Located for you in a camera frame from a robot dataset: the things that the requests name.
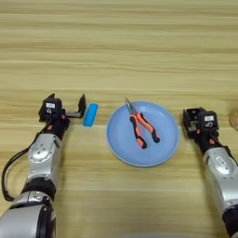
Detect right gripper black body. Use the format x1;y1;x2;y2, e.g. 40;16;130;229
189;128;203;139

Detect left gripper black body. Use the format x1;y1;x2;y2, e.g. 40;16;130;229
60;108;84;125

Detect small black silver cube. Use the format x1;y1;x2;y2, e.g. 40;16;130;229
185;108;201;130

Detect orange black needle-nose pliers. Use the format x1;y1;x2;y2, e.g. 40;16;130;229
125;97;162;150

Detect blue rectangular eraser block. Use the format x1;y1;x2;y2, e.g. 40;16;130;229
82;102;99;128

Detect right gripper labelled black box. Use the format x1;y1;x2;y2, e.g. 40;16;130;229
198;111;219;133

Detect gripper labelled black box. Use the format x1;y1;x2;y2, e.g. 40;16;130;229
198;111;219;133
38;97;64;123

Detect left gripper labelled black box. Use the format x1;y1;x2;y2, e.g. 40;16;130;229
38;97;64;123

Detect orange juice bottle white cap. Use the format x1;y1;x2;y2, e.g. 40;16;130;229
230;108;238;131

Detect light blue round plate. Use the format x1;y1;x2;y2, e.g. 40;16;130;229
106;100;180;168

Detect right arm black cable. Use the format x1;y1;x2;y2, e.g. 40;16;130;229
224;145;238;165

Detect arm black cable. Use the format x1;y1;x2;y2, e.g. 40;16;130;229
224;145;238;165
1;131;47;203

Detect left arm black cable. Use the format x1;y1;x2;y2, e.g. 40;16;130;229
1;131;47;203

